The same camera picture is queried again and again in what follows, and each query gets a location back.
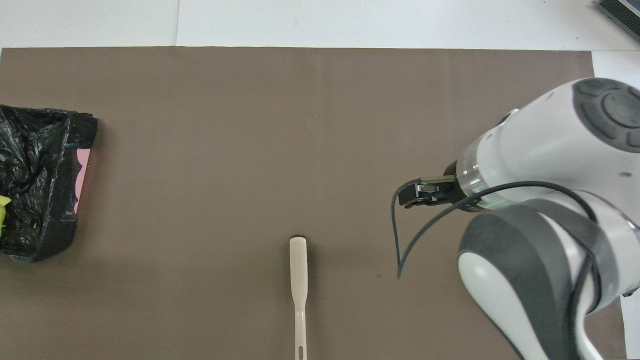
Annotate beige brush with black bristles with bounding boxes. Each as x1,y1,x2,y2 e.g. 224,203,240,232
289,236,308,360

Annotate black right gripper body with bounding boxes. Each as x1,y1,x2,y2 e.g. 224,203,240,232
432,174,461,206

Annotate brown paper table mat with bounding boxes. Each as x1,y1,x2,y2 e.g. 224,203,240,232
0,46,628,360

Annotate pink plastic bin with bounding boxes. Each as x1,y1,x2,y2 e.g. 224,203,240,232
73,148,92,215

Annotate dark ribbed device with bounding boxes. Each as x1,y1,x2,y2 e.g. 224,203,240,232
596,0,640,43

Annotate yellow foam chunk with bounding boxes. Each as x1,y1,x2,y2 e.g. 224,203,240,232
0,196,12,236

